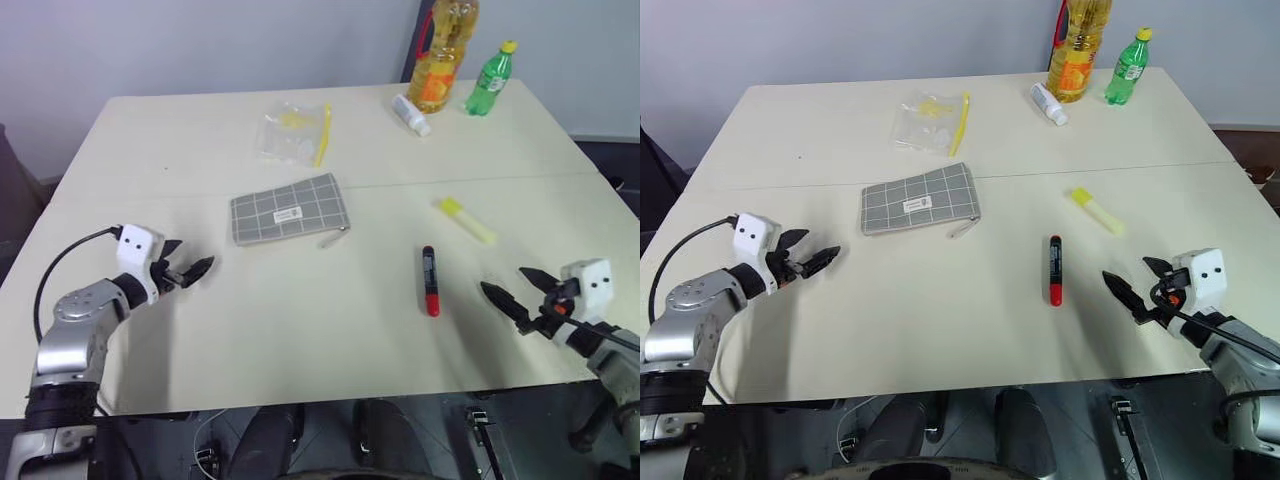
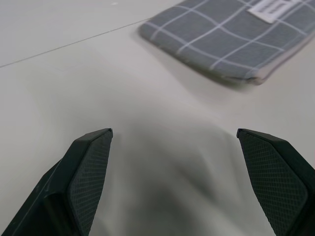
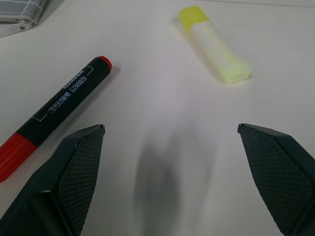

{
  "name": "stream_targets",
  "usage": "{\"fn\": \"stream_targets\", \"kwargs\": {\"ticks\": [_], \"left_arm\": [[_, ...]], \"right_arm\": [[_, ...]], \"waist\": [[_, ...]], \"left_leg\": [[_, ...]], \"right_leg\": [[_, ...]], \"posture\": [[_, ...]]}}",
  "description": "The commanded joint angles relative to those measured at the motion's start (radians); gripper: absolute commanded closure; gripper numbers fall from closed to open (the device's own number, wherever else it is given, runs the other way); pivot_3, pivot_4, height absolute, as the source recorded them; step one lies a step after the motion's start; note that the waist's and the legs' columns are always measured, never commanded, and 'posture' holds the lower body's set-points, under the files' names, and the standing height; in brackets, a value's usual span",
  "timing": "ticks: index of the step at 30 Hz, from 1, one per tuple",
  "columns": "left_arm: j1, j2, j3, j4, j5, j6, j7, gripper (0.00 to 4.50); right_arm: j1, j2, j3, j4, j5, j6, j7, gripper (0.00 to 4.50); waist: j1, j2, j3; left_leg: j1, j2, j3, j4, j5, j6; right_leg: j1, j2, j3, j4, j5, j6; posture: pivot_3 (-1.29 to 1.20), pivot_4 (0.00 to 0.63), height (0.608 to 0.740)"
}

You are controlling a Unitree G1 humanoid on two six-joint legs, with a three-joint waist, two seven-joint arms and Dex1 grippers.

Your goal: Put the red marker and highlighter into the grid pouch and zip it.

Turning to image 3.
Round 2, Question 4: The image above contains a grey plaid pencil case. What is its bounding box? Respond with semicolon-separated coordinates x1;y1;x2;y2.
0;0;46;38

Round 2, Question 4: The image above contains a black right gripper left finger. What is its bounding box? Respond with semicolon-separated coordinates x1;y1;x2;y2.
0;124;106;236

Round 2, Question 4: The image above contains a black marker with red cap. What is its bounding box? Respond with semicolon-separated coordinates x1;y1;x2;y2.
0;56;114;183

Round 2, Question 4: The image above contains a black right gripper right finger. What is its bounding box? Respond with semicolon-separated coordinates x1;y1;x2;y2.
237;123;315;236

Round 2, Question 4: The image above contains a yellow highlighter pen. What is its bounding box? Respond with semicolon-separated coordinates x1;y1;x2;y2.
179;5;252;84

